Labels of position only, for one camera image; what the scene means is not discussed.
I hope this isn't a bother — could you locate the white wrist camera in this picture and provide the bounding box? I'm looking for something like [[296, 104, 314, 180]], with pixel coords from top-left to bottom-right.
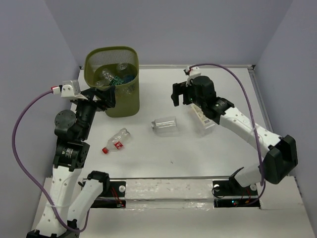
[[51, 80, 88, 101], [184, 66, 201, 87]]

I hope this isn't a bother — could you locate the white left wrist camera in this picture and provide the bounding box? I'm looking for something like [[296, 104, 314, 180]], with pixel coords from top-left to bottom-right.
[[51, 80, 88, 101]]

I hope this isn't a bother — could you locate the blue label water bottle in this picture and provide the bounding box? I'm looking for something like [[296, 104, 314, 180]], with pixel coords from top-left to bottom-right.
[[116, 63, 136, 83]]

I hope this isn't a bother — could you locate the clear bottle metal rim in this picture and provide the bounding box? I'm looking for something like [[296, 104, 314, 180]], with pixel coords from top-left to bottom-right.
[[151, 116, 179, 136]]

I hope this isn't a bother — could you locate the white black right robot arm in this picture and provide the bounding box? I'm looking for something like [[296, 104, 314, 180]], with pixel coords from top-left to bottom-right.
[[171, 76, 298, 194]]

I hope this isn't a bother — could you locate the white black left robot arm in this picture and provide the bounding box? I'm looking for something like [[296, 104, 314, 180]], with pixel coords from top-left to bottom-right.
[[27, 86, 115, 238]]

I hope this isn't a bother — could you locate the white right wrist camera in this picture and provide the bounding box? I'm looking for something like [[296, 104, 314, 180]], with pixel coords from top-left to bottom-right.
[[184, 66, 201, 87]]

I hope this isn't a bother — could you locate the olive green mesh bin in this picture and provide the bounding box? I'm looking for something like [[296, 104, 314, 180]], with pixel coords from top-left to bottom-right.
[[84, 46, 140, 118]]

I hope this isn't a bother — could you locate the red cap crushed bottle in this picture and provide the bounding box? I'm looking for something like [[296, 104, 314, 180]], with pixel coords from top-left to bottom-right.
[[102, 128, 132, 154]]

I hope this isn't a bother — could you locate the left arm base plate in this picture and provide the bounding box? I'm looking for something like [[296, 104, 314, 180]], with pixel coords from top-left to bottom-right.
[[91, 180, 126, 209]]

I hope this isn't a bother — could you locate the green label plastic bottle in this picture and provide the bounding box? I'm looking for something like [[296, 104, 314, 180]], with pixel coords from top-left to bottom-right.
[[95, 68, 124, 87]]

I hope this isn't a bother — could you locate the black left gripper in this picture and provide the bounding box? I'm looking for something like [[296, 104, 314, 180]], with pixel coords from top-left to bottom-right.
[[75, 84, 116, 139]]

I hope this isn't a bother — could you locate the white label square bottle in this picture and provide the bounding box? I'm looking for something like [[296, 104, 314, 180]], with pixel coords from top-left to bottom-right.
[[189, 104, 215, 137]]

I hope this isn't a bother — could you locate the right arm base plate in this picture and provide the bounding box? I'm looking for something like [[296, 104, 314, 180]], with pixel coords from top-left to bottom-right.
[[211, 180, 261, 208]]

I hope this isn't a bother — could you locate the orange juice bottle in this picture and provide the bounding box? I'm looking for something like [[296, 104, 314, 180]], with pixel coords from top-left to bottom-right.
[[115, 85, 135, 97]]

